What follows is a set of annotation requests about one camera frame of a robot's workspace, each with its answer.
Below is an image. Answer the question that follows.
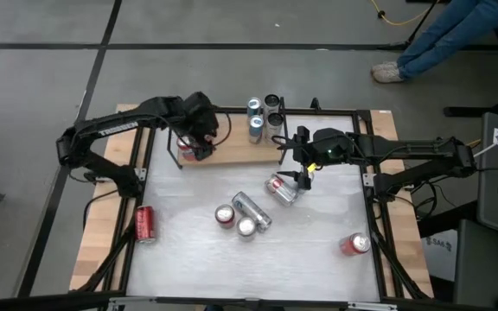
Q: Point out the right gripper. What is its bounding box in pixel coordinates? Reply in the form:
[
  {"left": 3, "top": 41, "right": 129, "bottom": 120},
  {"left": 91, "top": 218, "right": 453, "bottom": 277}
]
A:
[{"left": 273, "top": 125, "right": 354, "bottom": 191}]

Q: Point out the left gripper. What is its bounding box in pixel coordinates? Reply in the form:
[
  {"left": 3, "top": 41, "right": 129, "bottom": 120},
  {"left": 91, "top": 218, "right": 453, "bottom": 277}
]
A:
[{"left": 183, "top": 91, "right": 220, "bottom": 162}]

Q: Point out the red Fanta can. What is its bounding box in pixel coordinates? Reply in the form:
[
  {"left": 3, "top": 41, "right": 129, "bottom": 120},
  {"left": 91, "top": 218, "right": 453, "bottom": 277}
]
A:
[{"left": 176, "top": 136, "right": 199, "bottom": 162}]

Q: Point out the slim blue silver can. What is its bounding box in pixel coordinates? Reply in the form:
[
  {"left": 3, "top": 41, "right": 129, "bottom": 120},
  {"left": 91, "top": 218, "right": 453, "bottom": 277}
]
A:
[
  {"left": 303, "top": 168, "right": 319, "bottom": 191},
  {"left": 246, "top": 97, "right": 264, "bottom": 118},
  {"left": 247, "top": 114, "right": 265, "bottom": 145}
]

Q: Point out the wooden shelf with black legs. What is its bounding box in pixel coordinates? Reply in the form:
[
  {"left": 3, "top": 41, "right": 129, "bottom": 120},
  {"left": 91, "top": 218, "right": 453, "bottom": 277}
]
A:
[{"left": 164, "top": 96, "right": 291, "bottom": 171}]

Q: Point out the silver Diet Coke can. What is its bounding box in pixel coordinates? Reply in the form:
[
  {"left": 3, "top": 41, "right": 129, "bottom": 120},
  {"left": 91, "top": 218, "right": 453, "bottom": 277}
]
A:
[
  {"left": 264, "top": 173, "right": 298, "bottom": 207},
  {"left": 236, "top": 215, "right": 258, "bottom": 239}
]

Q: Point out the red black Coca-Cola can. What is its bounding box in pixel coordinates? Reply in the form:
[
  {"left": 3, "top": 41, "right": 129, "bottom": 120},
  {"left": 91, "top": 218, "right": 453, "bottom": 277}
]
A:
[{"left": 214, "top": 203, "right": 236, "bottom": 229}]

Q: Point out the red soda can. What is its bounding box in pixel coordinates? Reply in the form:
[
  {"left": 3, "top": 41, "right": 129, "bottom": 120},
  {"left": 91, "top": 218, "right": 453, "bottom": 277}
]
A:
[{"left": 339, "top": 232, "right": 372, "bottom": 257}]

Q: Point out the white printed box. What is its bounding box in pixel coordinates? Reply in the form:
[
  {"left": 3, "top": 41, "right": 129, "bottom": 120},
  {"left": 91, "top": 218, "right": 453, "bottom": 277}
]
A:
[{"left": 421, "top": 228, "right": 460, "bottom": 282}]

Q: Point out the black desk base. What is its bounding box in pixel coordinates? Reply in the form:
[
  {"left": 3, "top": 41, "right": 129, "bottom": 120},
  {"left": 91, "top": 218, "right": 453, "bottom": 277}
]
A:
[{"left": 443, "top": 12, "right": 498, "bottom": 118}]

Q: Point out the person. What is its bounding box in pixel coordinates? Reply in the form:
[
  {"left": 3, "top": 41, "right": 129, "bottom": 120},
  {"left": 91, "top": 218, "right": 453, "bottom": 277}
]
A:
[{"left": 370, "top": 0, "right": 498, "bottom": 84}]

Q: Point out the black tripod stand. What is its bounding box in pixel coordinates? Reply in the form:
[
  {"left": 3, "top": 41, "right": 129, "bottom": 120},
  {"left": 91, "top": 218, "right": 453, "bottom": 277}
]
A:
[{"left": 378, "top": 0, "right": 443, "bottom": 69}]

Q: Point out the yellow cable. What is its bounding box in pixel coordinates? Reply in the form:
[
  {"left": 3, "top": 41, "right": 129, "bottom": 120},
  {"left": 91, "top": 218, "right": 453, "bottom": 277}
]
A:
[{"left": 372, "top": 0, "right": 439, "bottom": 27}]

